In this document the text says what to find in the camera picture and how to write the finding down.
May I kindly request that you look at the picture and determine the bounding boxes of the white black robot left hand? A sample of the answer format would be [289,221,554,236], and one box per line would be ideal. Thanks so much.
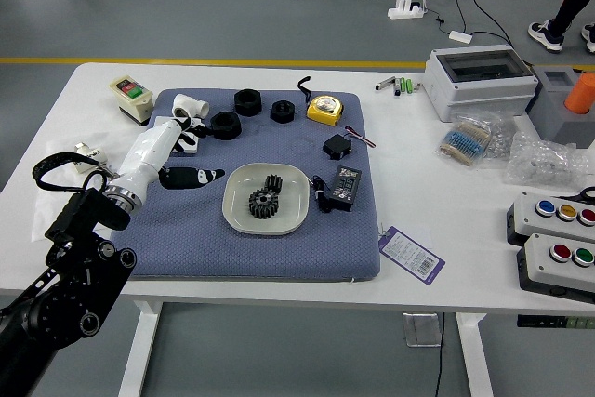
[111,116,227,206]

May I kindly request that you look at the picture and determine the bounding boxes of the big black gear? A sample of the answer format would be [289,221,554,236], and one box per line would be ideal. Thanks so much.
[247,187,280,220]

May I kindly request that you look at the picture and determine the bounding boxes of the big black hex nut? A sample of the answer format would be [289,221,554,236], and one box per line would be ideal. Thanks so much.
[209,111,242,140]
[232,88,263,116]

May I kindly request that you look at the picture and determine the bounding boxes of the small black hex nut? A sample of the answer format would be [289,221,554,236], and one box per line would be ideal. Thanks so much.
[271,99,296,125]

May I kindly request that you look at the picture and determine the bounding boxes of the silver box under table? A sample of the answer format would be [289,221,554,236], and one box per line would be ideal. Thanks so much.
[402,312,442,348]

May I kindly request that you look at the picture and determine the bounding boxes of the grey distribution box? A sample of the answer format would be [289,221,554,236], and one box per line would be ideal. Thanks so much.
[423,45,540,123]

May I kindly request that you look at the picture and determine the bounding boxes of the blue-yellow-red button box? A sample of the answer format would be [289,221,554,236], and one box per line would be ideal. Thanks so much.
[506,191,595,249]

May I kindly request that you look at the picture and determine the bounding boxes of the red-green button box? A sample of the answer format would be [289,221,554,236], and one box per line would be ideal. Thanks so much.
[516,232,595,304]

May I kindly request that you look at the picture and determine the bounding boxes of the white labelled adapter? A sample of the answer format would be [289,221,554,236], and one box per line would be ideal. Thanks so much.
[73,140,111,173]

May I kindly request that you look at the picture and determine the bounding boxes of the white pipe tee fitting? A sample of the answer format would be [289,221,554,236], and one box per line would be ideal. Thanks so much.
[171,93,211,120]

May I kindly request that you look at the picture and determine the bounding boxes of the clear plastic bag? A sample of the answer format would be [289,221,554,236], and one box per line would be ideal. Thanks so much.
[31,137,120,244]

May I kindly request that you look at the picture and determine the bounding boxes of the blue-grey padded mat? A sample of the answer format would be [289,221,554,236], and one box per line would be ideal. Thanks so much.
[104,87,382,283]

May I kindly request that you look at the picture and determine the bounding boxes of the white square plate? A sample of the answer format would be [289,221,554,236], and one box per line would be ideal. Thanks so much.
[221,163,311,236]

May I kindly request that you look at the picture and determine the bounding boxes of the yellow tape measure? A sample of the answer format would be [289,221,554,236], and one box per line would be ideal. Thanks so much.
[297,75,345,127]

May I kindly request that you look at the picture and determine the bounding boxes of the black digital meter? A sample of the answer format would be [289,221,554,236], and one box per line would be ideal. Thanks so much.
[328,165,364,210]

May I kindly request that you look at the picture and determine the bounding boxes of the white table leg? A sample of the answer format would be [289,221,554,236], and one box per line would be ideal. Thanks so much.
[454,311,494,397]
[118,299,164,397]

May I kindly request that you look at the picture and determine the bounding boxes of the purple label tag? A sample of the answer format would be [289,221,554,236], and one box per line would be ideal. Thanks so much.
[378,225,446,286]

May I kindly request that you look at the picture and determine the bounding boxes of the white power strip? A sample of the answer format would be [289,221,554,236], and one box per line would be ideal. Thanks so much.
[387,0,427,21]

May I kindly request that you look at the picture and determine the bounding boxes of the bag of resistors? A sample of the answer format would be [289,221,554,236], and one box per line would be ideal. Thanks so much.
[435,111,502,168]

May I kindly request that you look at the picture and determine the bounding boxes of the bag of screws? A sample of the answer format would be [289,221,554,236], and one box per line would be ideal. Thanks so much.
[483,111,518,170]

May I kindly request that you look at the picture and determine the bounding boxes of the bubble wrap bag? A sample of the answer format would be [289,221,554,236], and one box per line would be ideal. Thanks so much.
[503,130,592,192]

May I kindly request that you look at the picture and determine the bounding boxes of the grey plastic block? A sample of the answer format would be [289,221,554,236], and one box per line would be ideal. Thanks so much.
[525,65,595,151]

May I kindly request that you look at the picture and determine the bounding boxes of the orange cylinder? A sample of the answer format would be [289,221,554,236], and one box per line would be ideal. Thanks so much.
[563,72,595,115]

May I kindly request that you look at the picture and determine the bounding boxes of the black scissors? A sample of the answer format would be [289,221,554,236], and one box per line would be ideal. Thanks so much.
[555,186,595,205]

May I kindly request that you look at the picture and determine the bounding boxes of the table height control panel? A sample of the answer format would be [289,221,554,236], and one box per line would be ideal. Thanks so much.
[516,314,595,330]

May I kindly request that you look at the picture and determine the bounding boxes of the white wall switch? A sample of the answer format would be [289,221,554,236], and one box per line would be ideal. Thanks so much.
[152,115,203,157]

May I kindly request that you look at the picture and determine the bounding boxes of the beige red-green switch box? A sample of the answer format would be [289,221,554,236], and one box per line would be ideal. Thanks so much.
[109,74,154,127]

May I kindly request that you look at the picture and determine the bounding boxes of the black plug with cord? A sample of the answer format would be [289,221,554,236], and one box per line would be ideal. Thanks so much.
[308,174,334,214]

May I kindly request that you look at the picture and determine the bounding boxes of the black servo with wires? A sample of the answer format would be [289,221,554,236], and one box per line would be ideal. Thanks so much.
[323,125,377,161]

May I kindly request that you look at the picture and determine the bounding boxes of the black hanging cable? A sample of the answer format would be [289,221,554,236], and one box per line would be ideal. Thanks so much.
[431,312,445,397]

